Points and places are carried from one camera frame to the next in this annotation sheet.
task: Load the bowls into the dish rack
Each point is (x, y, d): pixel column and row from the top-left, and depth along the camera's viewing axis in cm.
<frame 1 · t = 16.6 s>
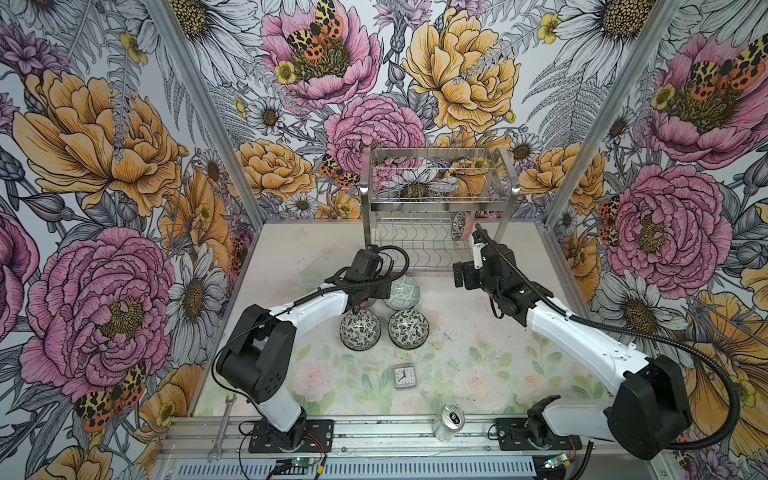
left hand: (379, 289, 92), fingers open
right hand: (470, 270, 84), fingers open
stainless steel dish rack: (409, 196, 111), point 17 cm above the table
black white floral bowl: (457, 223, 118), point 6 cm above the table
green geometric pattern bowl: (404, 293, 100), point 3 cm above the table
black white patterned bowl: (408, 329, 91), point 4 cm above the table
small square alarm clock: (405, 375, 83), point 3 cm above the table

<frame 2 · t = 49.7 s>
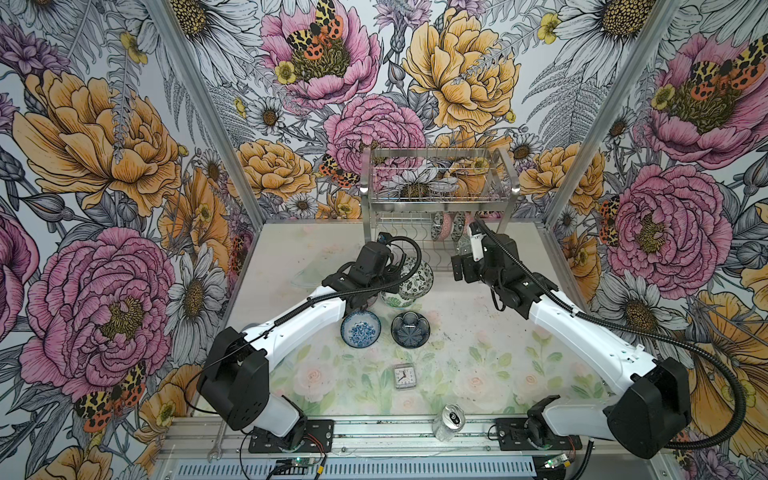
left hand: (393, 278, 84), fingers closed
right hand: (470, 262, 82), fingers open
black white patterned bowl: (419, 285, 88), point 15 cm above the table
blue floral bowl: (360, 329, 94), on the table
dark navy wave bowl: (410, 329, 93), point 2 cm above the table
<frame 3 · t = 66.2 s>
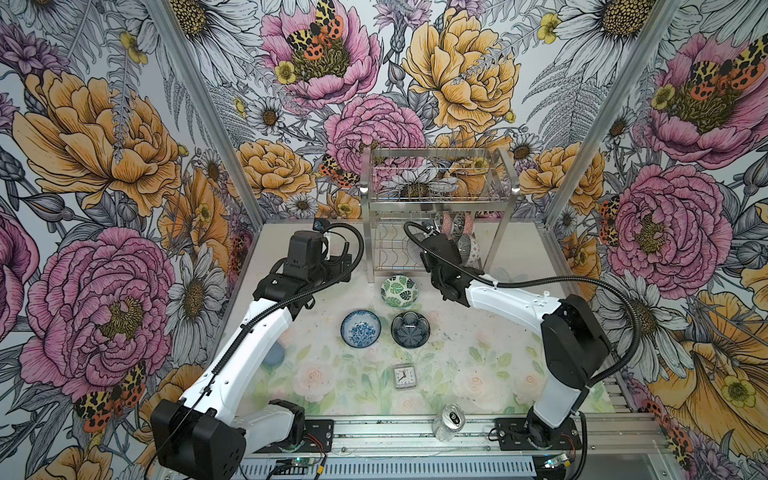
left hand: (330, 266, 79), fingers open
right hand: (440, 248, 90), fingers closed
black white patterned bowl: (464, 248, 108), point 7 cm above the table
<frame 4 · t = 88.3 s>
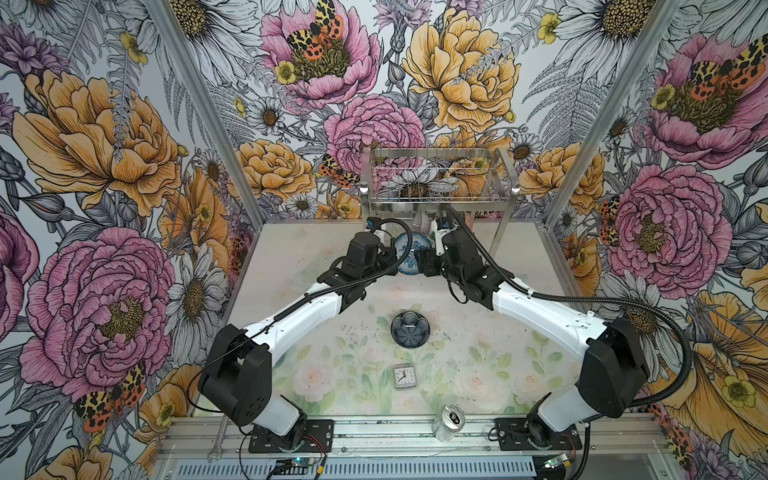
left hand: (394, 257, 84), fingers closed
right hand: (425, 259, 84), fingers open
